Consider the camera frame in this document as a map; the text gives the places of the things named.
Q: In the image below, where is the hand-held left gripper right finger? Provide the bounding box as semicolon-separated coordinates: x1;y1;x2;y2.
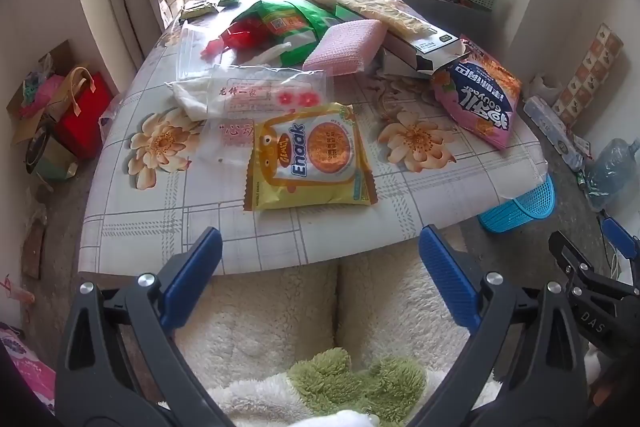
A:
407;224;593;427

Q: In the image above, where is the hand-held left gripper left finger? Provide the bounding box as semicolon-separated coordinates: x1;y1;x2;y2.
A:
55;227;236;427

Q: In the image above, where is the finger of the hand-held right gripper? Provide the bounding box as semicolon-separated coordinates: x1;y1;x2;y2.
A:
600;216;640;278
548;231;640;355

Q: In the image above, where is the blue plastic basket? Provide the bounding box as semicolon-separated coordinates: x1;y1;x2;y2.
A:
477;174;557;235

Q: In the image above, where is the clear bag with red print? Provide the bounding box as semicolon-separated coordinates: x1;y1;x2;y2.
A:
195;119;260;168

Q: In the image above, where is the yellow snack packet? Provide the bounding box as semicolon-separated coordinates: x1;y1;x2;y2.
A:
243;102;378;212

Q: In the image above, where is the pink snack bag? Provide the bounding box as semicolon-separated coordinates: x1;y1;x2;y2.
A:
431;36;523;152

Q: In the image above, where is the clear bag with red flowers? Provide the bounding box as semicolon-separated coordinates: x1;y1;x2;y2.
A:
207;64;333;122

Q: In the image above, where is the clear plastic wrapper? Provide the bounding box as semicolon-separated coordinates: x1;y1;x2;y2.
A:
176;21;236;82

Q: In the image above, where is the white cardboard box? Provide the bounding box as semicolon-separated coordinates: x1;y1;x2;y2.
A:
382;4;468;78

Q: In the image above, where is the red plastic bag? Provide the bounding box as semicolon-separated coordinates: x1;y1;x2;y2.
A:
201;19;273;58

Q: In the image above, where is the pink sponge cloth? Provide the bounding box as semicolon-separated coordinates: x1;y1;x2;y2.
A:
302;19;386;75

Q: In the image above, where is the green and white snack bag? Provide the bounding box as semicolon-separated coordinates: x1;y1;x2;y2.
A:
235;0;337;68

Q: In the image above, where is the empty water jug in plastic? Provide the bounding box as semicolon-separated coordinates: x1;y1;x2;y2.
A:
582;139;640;212

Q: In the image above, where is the floral tablecloth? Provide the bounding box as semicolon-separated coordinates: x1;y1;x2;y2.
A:
79;0;551;276

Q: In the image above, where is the toilet paper pack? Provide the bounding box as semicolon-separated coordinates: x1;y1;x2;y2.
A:
523;96;593;160

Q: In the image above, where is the green fluffy cloth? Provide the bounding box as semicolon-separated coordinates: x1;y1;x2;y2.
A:
286;347;427;414

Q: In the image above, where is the white plastic bag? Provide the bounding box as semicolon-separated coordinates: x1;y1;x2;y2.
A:
530;74;562;106

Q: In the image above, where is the teal box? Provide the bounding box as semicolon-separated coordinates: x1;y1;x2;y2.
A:
26;127;79;181

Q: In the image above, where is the pink printed cushion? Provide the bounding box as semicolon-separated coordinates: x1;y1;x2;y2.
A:
0;324;57;414

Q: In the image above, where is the red gift bag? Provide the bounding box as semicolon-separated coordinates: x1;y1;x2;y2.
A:
55;67;115;160

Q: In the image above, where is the cardboard box with clutter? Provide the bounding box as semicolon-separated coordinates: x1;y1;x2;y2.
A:
7;39;76;142

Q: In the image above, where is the olive green packet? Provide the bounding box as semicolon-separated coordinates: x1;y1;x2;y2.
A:
180;0;219;20

